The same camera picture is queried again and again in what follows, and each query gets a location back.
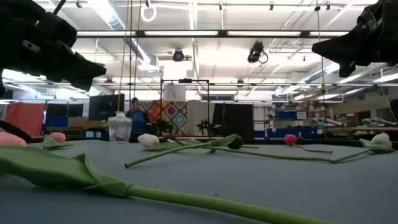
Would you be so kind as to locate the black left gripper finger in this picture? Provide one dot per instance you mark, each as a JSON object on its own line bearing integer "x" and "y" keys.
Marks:
{"x": 85, "y": 85}
{"x": 84, "y": 70}

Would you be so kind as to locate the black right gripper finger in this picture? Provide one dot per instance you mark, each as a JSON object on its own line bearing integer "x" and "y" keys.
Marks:
{"x": 342, "y": 49}
{"x": 347, "y": 70}

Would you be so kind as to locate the pink artificial tulip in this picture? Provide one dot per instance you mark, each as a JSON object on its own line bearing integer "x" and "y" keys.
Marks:
{"x": 58, "y": 137}
{"x": 46, "y": 168}

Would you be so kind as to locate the white artificial tulip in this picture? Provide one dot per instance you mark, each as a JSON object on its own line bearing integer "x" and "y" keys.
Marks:
{"x": 382, "y": 140}
{"x": 148, "y": 140}

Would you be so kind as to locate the red artificial tulip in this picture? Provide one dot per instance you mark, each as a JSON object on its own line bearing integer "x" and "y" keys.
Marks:
{"x": 290, "y": 139}

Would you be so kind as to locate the light grey background robot arm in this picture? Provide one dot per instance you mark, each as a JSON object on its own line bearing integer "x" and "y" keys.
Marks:
{"x": 377, "y": 121}
{"x": 326, "y": 121}

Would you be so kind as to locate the clear glass vase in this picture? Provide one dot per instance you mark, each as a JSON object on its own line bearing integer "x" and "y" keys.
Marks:
{"x": 119, "y": 130}

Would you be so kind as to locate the black monitor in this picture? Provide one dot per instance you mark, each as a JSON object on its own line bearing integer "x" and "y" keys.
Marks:
{"x": 105, "y": 107}

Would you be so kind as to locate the cardboard box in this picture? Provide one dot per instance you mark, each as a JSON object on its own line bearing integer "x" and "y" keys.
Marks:
{"x": 84, "y": 122}

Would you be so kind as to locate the blue storage bin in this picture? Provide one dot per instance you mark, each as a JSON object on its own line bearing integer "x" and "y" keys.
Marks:
{"x": 58, "y": 121}
{"x": 286, "y": 115}

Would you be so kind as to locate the orange curtain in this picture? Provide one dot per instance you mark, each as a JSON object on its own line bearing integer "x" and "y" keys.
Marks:
{"x": 26, "y": 118}

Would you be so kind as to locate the wooden workbench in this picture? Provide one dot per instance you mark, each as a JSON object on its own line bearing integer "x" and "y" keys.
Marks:
{"x": 363, "y": 128}

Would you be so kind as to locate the person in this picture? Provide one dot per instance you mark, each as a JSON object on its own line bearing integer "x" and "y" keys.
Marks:
{"x": 136, "y": 119}

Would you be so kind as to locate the white hanging cylinder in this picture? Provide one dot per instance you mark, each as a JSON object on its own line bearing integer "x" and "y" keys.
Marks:
{"x": 174, "y": 92}

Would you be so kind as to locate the colourful patchwork quilt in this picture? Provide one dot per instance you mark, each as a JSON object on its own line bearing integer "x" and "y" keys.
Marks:
{"x": 174, "y": 115}

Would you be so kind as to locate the overhead LED light bar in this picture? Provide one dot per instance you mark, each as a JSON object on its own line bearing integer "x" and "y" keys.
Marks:
{"x": 180, "y": 33}

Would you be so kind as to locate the black partition panel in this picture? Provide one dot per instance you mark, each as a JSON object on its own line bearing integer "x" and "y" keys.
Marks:
{"x": 233, "y": 121}

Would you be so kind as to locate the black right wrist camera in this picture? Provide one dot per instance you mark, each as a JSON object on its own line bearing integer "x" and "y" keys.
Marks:
{"x": 371, "y": 18}

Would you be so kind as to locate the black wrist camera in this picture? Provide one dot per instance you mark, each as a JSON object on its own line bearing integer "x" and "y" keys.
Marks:
{"x": 371, "y": 18}
{"x": 59, "y": 29}

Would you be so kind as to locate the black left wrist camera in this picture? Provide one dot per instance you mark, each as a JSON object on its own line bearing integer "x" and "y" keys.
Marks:
{"x": 59, "y": 29}

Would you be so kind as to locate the round black ceiling camera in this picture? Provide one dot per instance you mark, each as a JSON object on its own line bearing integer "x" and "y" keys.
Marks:
{"x": 178, "y": 55}

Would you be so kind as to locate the black metal frame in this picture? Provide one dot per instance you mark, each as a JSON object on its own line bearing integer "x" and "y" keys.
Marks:
{"x": 185, "y": 80}

